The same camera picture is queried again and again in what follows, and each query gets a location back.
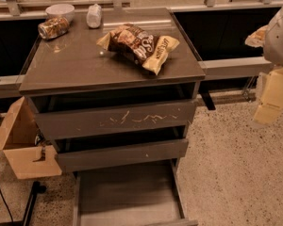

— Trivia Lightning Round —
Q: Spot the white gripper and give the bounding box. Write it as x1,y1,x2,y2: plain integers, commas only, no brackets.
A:
244,7,283,124

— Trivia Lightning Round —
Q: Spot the brown chip bag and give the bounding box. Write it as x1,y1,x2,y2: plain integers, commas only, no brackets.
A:
96,24,179,75

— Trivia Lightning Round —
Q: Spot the grey drawer cabinet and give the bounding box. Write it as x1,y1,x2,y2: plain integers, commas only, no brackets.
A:
18,7,207,174

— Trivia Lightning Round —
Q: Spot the grey open bottom drawer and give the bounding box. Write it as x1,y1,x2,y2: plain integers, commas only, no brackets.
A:
72,160,198,226

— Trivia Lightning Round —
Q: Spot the grey middle drawer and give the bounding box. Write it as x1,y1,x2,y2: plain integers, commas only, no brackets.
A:
56,127,189,172

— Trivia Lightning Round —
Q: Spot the grey top drawer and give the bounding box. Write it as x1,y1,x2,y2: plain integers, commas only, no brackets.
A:
27,98,196,140

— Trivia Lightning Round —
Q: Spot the white bowl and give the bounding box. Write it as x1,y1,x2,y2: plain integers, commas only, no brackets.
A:
45,4,75,23

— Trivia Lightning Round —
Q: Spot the tipped drink can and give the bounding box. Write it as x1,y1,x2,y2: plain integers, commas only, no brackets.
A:
38,17,69,40

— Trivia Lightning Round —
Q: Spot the black stand base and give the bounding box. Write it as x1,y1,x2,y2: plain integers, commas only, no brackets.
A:
22,181,46,226

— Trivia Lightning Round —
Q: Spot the cardboard box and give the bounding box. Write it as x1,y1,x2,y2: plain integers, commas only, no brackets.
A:
0,97,62,179

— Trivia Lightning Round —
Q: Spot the metal railing frame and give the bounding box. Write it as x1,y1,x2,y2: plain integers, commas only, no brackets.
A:
0,0,283,100

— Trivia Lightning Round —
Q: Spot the black cable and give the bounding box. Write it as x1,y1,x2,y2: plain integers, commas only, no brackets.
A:
0,155,15,223

